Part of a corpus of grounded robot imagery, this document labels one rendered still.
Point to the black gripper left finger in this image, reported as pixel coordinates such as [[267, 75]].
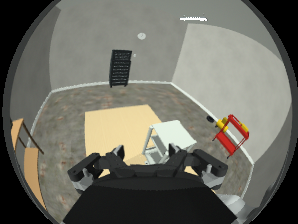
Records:
[[83, 174]]

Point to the grey shelving unit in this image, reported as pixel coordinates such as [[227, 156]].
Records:
[[167, 132]]

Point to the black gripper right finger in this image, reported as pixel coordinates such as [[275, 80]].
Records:
[[211, 170]]

